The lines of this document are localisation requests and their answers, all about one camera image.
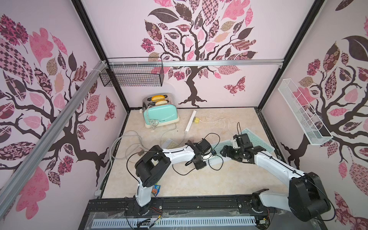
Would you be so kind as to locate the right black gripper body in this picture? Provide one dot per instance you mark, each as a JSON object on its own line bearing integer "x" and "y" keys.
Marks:
{"x": 233, "y": 152}

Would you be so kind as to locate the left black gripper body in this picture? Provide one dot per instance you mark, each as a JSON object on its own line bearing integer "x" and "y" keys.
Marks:
{"x": 199, "y": 164}

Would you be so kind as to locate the white power strip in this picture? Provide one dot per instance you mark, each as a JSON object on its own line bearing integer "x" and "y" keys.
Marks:
{"x": 191, "y": 120}

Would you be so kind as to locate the green wireless keyboard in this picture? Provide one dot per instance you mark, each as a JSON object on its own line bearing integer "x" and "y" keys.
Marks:
{"x": 218, "y": 159}

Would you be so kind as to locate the yellow wireless keyboard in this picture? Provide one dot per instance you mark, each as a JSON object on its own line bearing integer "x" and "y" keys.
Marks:
{"x": 170, "y": 144}

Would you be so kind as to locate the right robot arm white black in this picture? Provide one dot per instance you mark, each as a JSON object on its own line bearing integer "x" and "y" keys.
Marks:
{"x": 306, "y": 197}

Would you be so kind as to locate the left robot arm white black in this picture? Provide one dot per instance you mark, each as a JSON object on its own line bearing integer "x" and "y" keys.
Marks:
{"x": 152, "y": 166}

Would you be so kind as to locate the blue m&m's candy bag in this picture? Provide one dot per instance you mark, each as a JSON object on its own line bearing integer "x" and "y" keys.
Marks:
{"x": 155, "y": 190}

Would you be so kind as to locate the mint green toaster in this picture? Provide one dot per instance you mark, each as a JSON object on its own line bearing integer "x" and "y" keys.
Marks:
{"x": 159, "y": 113}

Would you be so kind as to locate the yellow bread slice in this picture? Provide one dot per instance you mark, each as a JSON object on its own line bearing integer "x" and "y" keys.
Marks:
{"x": 157, "y": 98}

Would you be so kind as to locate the white vented cable duct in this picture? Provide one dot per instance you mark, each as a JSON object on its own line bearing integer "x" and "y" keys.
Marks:
{"x": 142, "y": 223}

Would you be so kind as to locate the white wire shelf basket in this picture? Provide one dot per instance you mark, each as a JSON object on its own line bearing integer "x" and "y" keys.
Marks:
{"x": 299, "y": 101}

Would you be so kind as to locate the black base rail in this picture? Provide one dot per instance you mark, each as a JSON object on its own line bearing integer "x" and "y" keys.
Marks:
{"x": 240, "y": 203}

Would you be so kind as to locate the black wire basket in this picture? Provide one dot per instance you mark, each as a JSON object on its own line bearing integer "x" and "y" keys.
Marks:
{"x": 133, "y": 72}

